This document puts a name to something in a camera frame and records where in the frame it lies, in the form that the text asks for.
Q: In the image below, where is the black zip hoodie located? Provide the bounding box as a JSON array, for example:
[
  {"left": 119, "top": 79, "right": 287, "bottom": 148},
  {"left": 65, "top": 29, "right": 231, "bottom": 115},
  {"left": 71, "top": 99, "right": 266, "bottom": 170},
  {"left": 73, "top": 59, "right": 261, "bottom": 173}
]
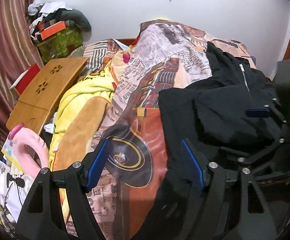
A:
[{"left": 134, "top": 43, "right": 290, "bottom": 239}]

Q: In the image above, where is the pile of clothes on box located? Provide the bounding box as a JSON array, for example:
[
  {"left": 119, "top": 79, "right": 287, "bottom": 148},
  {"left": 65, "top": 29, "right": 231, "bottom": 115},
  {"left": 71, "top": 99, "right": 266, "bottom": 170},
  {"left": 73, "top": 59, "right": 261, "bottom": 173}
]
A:
[{"left": 28, "top": 2, "right": 92, "bottom": 42}]

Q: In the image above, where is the pink plastic bottle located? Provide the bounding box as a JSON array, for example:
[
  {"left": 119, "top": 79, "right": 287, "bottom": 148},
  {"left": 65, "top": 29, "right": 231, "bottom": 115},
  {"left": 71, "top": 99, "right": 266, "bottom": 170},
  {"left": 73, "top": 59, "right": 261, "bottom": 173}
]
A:
[{"left": 8, "top": 123, "right": 48, "bottom": 178}]

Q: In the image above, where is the yellow blanket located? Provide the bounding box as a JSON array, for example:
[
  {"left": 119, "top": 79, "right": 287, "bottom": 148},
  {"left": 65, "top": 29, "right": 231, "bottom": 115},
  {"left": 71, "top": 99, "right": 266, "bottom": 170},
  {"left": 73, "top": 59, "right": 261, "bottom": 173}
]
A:
[{"left": 47, "top": 64, "right": 116, "bottom": 225}]

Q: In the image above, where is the newspaper car print bedsheet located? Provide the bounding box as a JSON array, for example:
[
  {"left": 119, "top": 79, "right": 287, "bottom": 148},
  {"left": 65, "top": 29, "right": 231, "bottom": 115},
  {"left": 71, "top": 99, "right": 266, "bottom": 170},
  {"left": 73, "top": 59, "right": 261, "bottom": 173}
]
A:
[{"left": 87, "top": 20, "right": 255, "bottom": 239}]

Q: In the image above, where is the wooden lap desk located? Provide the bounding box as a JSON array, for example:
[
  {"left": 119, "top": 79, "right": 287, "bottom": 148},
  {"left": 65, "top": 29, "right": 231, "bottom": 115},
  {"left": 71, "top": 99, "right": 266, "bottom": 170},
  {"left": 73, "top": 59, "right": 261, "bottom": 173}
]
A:
[{"left": 6, "top": 57, "right": 88, "bottom": 134}]

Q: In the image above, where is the red white box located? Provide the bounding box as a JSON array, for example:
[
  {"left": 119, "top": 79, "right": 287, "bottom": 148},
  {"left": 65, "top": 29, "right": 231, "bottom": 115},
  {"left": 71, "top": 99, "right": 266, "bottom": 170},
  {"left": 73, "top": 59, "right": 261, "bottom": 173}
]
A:
[{"left": 10, "top": 63, "right": 41, "bottom": 96}]

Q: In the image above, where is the red striped curtain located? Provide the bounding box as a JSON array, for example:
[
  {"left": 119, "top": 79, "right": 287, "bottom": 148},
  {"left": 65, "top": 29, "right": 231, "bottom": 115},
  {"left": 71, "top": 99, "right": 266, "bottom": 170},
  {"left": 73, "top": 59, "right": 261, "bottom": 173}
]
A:
[{"left": 0, "top": 0, "right": 43, "bottom": 154}]

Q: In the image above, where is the striped pillow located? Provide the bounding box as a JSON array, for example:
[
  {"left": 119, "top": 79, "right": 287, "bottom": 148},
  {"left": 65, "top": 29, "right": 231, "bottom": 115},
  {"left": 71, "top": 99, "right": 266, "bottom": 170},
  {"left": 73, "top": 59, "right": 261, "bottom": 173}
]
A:
[{"left": 69, "top": 39, "right": 128, "bottom": 77}]

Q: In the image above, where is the green patterned storage box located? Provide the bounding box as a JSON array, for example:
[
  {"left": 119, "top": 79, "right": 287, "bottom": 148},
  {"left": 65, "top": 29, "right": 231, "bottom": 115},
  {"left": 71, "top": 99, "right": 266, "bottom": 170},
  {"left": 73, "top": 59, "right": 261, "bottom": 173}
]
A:
[{"left": 36, "top": 27, "right": 83, "bottom": 64}]

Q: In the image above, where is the orange shoe box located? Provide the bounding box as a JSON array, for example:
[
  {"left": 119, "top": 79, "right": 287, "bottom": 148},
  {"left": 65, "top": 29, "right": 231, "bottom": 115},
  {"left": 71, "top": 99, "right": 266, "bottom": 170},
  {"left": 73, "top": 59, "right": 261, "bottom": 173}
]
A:
[{"left": 40, "top": 21, "right": 66, "bottom": 40}]

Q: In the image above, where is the clutter of papers and cables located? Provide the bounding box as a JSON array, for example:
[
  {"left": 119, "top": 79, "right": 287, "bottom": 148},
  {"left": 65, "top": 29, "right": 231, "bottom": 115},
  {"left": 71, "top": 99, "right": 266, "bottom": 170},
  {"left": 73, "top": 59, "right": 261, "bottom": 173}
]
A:
[{"left": 0, "top": 139, "right": 34, "bottom": 239}]

